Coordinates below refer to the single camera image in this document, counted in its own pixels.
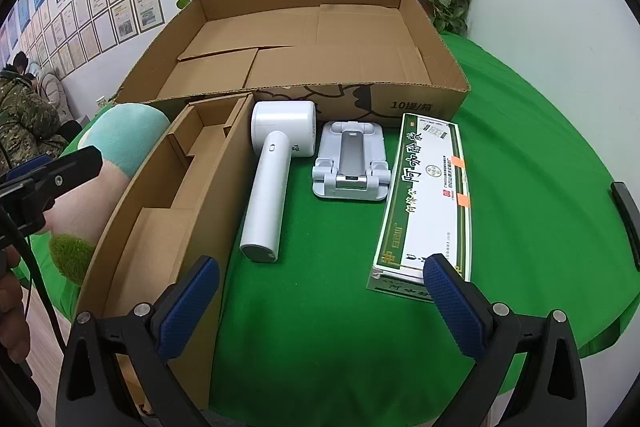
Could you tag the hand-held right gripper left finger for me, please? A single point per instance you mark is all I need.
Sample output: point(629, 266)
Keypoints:
point(187, 307)

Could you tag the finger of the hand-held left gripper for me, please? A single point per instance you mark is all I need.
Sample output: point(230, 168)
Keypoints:
point(30, 171)
point(70, 172)

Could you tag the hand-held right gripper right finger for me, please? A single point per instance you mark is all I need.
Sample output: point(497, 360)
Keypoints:
point(450, 302)

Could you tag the narrow cardboard insert box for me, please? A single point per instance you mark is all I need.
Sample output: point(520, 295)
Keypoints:
point(150, 247)

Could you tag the pastel plush toy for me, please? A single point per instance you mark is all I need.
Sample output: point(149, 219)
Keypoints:
point(135, 132)

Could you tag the white hair dryer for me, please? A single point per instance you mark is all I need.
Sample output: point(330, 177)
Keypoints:
point(265, 187)

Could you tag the large shallow cardboard box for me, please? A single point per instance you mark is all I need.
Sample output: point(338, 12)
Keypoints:
point(350, 37)

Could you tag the person's left hand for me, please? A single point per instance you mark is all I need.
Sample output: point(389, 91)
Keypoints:
point(12, 317)

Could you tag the white paper cup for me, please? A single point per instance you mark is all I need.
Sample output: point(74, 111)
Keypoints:
point(102, 103)

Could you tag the green and white medicine box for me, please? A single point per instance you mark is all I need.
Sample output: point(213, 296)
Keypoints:
point(425, 187)

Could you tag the green tablecloth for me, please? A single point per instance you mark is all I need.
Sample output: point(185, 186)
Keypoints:
point(525, 157)

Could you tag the grey folding phone stand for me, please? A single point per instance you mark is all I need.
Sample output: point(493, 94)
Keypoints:
point(350, 147)

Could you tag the black flat object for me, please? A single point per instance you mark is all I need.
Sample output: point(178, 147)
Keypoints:
point(625, 217)

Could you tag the wall of framed certificates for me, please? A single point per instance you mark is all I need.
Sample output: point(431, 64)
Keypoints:
point(115, 2)

